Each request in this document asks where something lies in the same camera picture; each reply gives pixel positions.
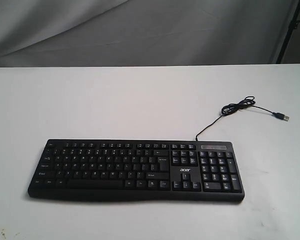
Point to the black acer keyboard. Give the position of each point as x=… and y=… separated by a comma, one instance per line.
x=107, y=170

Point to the grey backdrop cloth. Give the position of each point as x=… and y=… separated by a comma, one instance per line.
x=130, y=33

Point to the black tripod stand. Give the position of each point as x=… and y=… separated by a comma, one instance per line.
x=293, y=25

